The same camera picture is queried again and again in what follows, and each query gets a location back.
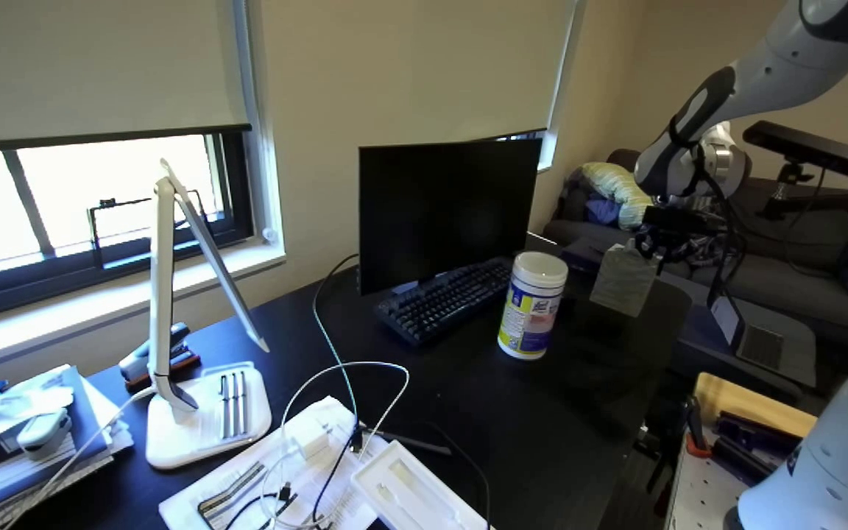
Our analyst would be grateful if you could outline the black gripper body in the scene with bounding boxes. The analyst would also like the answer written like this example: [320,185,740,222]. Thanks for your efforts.
[650,197,725,253]

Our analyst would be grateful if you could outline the yellow patterned tissue box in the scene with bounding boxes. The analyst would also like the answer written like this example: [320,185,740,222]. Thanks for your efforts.
[585,242,662,320]

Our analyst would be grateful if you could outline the flat black box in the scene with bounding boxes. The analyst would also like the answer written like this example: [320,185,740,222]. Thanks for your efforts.
[556,239,607,281]

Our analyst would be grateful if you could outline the purple patterned cloth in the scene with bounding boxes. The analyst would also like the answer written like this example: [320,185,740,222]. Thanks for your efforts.
[581,192,643,232]

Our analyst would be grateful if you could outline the yellow pillow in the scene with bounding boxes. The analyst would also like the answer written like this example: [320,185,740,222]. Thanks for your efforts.
[576,160,660,232]

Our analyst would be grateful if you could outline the white wipes canister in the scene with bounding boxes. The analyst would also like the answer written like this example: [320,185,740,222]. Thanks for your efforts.
[495,247,571,363]

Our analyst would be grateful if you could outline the dark grey sofa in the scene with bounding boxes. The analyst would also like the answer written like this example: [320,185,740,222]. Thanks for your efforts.
[546,145,848,348]

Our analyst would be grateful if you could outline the open dark laptop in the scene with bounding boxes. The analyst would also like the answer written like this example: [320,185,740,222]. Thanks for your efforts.
[703,292,821,393]

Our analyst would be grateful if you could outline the wooden crate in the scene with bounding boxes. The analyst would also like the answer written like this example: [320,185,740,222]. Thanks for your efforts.
[687,368,821,451]

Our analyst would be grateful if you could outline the black computer monitor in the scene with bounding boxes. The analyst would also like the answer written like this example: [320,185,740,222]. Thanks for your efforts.
[357,129,547,298]

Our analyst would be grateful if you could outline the dark blue tools in crate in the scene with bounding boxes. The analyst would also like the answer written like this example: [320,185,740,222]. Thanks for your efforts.
[710,410,808,485]

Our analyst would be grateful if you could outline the black keyboard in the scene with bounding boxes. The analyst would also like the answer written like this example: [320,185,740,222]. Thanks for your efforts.
[375,256,518,351]

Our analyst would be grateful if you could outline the white foam tray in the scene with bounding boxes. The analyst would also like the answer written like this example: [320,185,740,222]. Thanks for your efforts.
[347,437,495,530]

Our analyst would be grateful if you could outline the grey metal tweezers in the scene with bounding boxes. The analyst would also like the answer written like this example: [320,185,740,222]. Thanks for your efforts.
[195,459,270,525]

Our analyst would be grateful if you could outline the white desk lamp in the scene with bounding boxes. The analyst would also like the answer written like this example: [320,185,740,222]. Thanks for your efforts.
[141,156,278,471]

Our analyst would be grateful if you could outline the black and red stapler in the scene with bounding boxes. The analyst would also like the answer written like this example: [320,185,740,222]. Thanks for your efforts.
[114,320,204,393]

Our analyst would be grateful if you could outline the beige roller window blind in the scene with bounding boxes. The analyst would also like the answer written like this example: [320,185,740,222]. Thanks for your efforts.
[0,0,257,153]

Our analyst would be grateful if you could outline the small white rounded device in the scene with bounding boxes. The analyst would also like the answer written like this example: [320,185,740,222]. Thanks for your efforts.
[11,404,77,459]

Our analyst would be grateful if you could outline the stack of books and papers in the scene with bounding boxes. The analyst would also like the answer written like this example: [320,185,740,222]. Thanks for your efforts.
[0,363,139,530]

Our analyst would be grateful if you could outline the black camera bar on stand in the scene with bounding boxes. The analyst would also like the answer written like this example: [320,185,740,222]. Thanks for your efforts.
[743,119,848,204]

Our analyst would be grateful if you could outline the white looping cable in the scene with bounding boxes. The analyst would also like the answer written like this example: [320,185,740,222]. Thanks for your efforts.
[275,251,415,466]

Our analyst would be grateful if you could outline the thin black cable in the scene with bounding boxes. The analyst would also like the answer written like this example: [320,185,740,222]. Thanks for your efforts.
[222,421,367,530]

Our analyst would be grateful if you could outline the black wire window bracket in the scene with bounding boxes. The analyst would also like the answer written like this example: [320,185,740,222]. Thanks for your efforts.
[86,192,208,275]

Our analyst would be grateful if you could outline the white lamp power cable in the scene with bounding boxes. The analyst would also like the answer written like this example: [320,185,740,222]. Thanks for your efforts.
[0,384,158,530]

